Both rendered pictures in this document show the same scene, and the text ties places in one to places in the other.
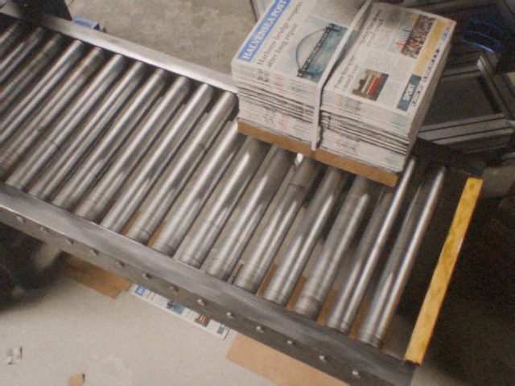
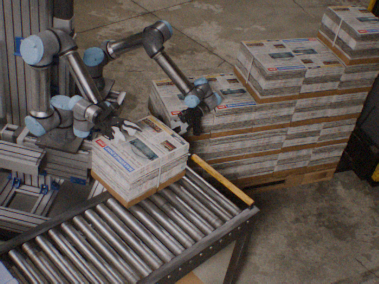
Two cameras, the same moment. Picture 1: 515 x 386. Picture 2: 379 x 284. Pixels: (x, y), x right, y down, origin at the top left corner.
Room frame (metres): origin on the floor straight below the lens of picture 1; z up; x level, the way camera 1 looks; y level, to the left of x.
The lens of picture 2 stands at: (0.34, 1.65, 2.66)
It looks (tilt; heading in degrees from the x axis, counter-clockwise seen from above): 39 degrees down; 279
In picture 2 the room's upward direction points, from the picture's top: 11 degrees clockwise
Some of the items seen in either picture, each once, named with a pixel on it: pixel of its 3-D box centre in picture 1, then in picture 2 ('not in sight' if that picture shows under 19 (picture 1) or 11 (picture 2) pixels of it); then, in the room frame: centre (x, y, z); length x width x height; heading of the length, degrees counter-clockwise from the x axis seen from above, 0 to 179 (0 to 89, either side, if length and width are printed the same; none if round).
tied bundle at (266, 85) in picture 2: not in sight; (268, 70); (0.39, -1.32, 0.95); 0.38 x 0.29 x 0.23; 128
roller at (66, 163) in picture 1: (93, 129); (80, 264); (0.90, 0.37, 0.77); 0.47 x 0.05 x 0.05; 150
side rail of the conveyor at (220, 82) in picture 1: (216, 93); (84, 213); (1.01, 0.07, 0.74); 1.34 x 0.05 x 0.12; 60
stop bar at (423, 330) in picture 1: (447, 264); (221, 178); (0.45, -0.36, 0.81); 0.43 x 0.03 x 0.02; 150
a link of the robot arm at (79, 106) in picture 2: not in sight; (82, 107); (1.12, -0.11, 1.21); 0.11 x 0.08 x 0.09; 160
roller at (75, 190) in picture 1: (116, 138); (93, 257); (0.86, 0.32, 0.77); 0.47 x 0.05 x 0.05; 150
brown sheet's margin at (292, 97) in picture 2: not in sight; (265, 82); (0.39, -1.31, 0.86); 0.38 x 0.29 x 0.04; 128
